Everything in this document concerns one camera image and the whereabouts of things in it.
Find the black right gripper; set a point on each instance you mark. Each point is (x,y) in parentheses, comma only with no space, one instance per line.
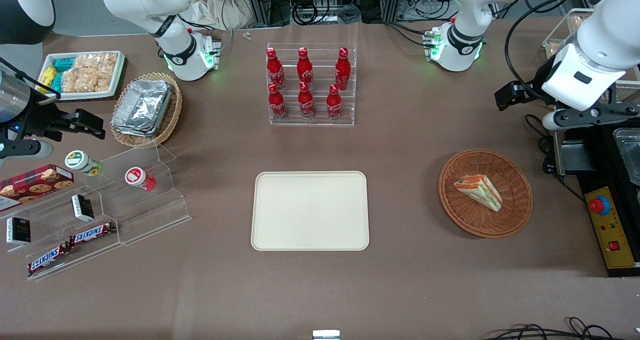
(36,115)

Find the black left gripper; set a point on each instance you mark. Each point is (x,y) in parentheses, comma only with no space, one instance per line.
(541,81)

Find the triangular sandwich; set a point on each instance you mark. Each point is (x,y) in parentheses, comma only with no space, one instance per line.
(480,190)

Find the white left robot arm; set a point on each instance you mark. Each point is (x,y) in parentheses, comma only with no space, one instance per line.
(470,9)

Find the white rectangular snack tray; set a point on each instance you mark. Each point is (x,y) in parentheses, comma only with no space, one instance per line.
(120,77)

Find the light oval wicker basket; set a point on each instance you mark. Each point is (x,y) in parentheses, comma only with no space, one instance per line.
(172,114)

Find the brown round wicker basket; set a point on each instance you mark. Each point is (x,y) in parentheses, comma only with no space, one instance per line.
(515,205)

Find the cream plastic tray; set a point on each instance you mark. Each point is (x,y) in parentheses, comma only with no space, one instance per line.
(310,210)

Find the green lid drink bottle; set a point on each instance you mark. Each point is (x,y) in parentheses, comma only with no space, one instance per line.
(82,162)

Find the rice cracker bag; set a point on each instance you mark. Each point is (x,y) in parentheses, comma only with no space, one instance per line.
(71,81)
(97,81)
(97,60)

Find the teal snack packet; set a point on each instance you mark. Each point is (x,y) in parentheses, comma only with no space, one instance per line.
(64,63)
(56,82)

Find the stacked foil containers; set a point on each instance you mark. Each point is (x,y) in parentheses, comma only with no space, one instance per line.
(142,107)

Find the yellow snack packet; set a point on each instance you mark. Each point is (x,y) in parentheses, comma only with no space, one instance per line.
(46,75)

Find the cracker bag in rack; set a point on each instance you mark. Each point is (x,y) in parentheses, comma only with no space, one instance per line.
(580,23)
(556,48)

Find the red lid drink bottle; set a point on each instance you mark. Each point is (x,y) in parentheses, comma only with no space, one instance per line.
(139,178)

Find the red cookie box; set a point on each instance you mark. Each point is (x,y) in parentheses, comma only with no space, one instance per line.
(37,182)

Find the small black chocolate box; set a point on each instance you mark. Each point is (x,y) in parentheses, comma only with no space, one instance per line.
(82,207)
(19,231)

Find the black sealing machine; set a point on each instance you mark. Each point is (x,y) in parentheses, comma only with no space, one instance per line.
(600,159)

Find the snickers bar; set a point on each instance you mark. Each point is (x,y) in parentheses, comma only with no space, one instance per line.
(92,233)
(47,259)

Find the clear acrylic stepped shelf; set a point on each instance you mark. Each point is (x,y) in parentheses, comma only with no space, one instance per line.
(150,215)

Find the clear plastic container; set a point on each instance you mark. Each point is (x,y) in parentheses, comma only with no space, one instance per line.
(630,154)

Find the red emergency stop button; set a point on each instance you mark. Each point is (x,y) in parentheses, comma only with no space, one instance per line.
(598,205)

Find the red cola bottle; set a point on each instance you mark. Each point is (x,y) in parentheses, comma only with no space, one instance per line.
(333,105)
(274,69)
(276,104)
(304,69)
(306,103)
(342,72)

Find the yellow control panel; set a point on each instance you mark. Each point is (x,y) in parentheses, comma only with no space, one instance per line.
(612,235)

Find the beige cloth bag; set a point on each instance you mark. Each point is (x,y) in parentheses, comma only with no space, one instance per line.
(215,7)

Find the clear acrylic bottle rack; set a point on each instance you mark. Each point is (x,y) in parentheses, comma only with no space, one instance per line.
(315,122)

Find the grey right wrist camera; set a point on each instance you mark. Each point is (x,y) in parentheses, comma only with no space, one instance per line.
(25,149)

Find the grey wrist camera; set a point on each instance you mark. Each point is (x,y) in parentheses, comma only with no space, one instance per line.
(25,149)
(575,117)

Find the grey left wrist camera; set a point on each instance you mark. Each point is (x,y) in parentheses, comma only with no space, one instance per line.
(575,117)

